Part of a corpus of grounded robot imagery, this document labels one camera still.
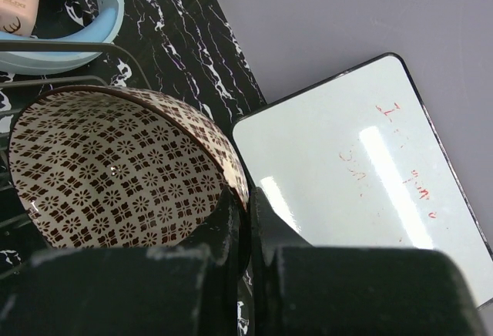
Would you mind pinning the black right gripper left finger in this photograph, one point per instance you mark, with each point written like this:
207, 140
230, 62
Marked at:
189, 289

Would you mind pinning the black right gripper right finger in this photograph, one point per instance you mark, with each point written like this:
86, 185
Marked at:
300, 289

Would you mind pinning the brown floral patterned bowl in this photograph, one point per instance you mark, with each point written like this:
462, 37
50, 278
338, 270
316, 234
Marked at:
111, 166

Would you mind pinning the white dry-erase board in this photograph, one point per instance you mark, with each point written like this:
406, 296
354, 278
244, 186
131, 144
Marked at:
355, 161

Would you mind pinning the light blue headphones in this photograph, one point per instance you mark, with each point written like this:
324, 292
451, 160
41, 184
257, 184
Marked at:
92, 21

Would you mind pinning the wire dish rack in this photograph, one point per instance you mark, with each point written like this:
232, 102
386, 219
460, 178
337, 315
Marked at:
13, 215

